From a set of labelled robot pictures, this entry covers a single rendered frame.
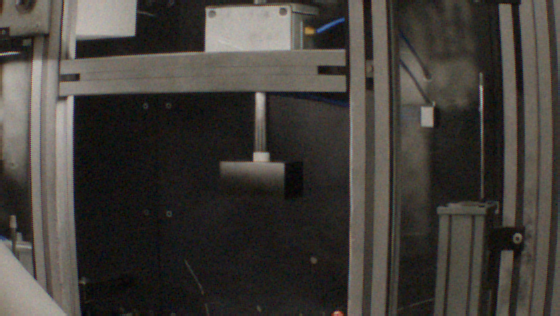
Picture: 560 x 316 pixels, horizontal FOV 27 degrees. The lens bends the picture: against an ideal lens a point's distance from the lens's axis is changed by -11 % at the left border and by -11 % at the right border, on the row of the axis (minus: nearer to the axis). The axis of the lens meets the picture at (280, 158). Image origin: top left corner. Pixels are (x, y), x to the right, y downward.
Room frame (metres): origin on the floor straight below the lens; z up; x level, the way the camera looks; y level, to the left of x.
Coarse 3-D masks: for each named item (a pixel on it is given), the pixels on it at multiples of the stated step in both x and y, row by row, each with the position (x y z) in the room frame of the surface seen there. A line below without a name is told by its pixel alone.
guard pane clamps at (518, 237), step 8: (488, 0) 1.29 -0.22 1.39; (496, 0) 1.29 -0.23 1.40; (504, 0) 1.29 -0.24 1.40; (512, 0) 1.28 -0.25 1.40; (520, 0) 1.28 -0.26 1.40; (488, 232) 1.30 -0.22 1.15; (496, 232) 1.29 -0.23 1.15; (504, 232) 1.29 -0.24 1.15; (512, 232) 1.28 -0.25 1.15; (520, 232) 1.28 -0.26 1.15; (488, 240) 1.30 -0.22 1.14; (496, 240) 1.29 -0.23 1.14; (504, 240) 1.29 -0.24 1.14; (512, 240) 1.28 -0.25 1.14; (520, 240) 1.28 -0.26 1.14; (488, 248) 1.30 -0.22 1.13; (496, 248) 1.29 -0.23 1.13; (504, 248) 1.29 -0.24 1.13; (512, 248) 1.29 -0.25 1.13; (520, 248) 1.28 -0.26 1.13
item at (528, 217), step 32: (512, 32) 1.29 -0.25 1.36; (512, 64) 1.29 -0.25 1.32; (288, 96) 1.81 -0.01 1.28; (320, 96) 1.79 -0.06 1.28; (512, 96) 1.29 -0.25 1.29; (512, 128) 1.29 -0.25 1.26; (512, 160) 1.29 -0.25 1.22; (512, 192) 1.29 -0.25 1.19; (512, 224) 1.29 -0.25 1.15; (512, 256) 1.29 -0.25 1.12; (512, 288) 1.29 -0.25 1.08
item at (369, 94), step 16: (368, 64) 1.36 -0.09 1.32; (64, 96) 1.51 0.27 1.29; (368, 96) 1.35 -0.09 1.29; (64, 112) 1.52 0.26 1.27; (368, 112) 1.35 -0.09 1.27; (64, 128) 1.52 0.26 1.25; (368, 128) 1.35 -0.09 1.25; (64, 144) 1.52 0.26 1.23; (368, 144) 1.35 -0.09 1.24; (64, 160) 1.52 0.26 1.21; (368, 160) 1.35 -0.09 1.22; (64, 176) 1.52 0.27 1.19; (368, 176) 1.35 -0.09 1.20; (64, 192) 1.51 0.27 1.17; (368, 192) 1.35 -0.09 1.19; (64, 208) 1.51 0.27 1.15; (368, 208) 1.35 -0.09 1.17; (368, 224) 1.35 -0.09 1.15; (48, 240) 1.50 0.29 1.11; (368, 240) 1.35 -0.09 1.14; (48, 256) 1.50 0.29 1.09; (368, 256) 1.35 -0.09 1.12; (48, 272) 1.50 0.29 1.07; (368, 272) 1.35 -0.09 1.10; (48, 288) 1.50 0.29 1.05; (368, 288) 1.35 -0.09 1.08; (368, 304) 1.35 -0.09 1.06
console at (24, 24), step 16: (0, 0) 1.52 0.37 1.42; (16, 0) 1.48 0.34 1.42; (32, 0) 1.50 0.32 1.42; (48, 0) 1.50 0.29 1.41; (0, 16) 1.52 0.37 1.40; (16, 16) 1.51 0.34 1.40; (32, 16) 1.50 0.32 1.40; (48, 16) 1.50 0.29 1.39; (16, 32) 1.51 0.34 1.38; (32, 32) 1.50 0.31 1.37; (48, 32) 1.50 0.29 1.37
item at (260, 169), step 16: (256, 96) 1.61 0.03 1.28; (256, 112) 1.61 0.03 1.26; (256, 128) 1.61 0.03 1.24; (256, 144) 1.61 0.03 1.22; (240, 160) 1.64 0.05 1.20; (256, 160) 1.61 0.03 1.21; (272, 160) 1.63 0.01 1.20; (288, 160) 1.63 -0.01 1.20; (224, 176) 1.61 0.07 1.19; (240, 176) 1.60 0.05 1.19; (256, 176) 1.59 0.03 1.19; (272, 176) 1.58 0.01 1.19; (288, 176) 1.59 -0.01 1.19; (224, 192) 1.61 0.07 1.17; (240, 192) 1.60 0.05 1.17; (256, 192) 1.59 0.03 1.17; (272, 192) 1.58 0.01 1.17; (288, 192) 1.59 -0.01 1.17
